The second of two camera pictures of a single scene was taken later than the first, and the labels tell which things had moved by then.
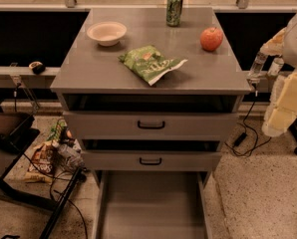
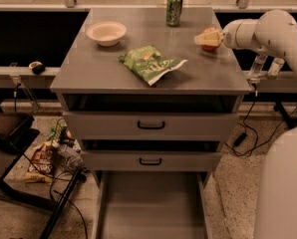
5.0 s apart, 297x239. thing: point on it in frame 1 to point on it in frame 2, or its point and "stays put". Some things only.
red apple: (211, 39) stays put
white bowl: (107, 33) stays put
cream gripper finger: (289, 99) to (214, 38)
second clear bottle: (276, 66) stays put
